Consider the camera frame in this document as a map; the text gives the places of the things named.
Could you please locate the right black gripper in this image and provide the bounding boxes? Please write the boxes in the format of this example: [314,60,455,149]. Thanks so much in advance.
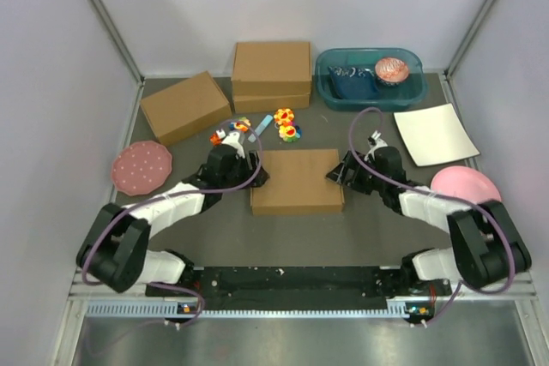
[326,149,387,195]

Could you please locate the brown cardboard box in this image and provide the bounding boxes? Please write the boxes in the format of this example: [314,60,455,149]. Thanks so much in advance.
[250,148,345,216]

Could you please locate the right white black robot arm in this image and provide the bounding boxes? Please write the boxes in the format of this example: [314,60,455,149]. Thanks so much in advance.
[326,146,533,294]

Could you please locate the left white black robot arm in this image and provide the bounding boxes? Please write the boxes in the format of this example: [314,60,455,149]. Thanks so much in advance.
[76,144,268,295]

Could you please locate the bottom stacked cardboard box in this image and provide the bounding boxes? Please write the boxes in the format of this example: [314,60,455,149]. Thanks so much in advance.
[232,93,311,113]

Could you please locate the stacked cardboard box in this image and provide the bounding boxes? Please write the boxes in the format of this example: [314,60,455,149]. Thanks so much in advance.
[232,93,311,113]
[231,41,312,96]

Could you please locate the small folded cardboard box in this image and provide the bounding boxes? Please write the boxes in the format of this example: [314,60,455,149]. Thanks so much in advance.
[141,71,232,146]

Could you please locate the top stacked cardboard box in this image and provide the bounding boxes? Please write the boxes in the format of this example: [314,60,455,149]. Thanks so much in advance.
[231,41,312,96]

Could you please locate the blue highlighter pen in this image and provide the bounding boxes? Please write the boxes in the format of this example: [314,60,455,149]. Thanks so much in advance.
[248,115,274,143]

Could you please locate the rainbow flower plush green petals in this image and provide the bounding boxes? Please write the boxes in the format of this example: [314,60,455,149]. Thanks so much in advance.
[278,124,301,142]

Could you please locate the rainbow flower plush dark petals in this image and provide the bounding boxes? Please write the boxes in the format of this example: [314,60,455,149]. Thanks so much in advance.
[229,117,251,133]

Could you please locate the red glitter leaf charm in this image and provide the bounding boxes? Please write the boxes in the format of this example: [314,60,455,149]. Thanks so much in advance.
[209,133,222,146]

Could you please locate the orange yellow flower plush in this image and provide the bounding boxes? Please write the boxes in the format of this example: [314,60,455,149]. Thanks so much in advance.
[273,108,295,127]

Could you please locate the dark blue patterned bowl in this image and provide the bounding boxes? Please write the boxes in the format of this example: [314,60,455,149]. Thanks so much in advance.
[328,66,378,100]

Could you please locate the teal plastic bin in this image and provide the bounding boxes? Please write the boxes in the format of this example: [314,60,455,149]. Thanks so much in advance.
[314,47,428,112]

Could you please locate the white square plate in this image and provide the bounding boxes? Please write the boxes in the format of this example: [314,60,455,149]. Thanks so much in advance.
[394,103,480,167]

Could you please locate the red white patterned bowl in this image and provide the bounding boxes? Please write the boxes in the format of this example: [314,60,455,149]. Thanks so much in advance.
[374,57,410,86]

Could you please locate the pink dotted plate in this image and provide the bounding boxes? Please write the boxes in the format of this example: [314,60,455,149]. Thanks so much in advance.
[111,141,172,196]

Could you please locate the plain pink plate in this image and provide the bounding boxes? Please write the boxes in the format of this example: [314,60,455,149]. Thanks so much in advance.
[431,165,502,204]

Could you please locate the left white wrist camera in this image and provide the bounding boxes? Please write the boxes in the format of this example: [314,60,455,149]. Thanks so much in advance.
[214,129,245,158]

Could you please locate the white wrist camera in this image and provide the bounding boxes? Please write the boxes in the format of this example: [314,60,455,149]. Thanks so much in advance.
[214,129,245,158]
[365,130,387,161]

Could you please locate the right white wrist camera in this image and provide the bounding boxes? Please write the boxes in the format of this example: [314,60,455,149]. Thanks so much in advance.
[365,130,387,161]

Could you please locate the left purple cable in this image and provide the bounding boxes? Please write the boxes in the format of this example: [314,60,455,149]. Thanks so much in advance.
[81,117,263,333]

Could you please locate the purple cable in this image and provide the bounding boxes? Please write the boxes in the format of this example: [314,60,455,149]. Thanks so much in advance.
[81,117,263,333]
[347,106,516,328]

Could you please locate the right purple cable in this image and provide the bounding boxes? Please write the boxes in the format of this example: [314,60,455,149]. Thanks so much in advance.
[347,106,516,328]

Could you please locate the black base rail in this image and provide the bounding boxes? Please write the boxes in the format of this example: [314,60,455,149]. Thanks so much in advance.
[145,265,413,311]

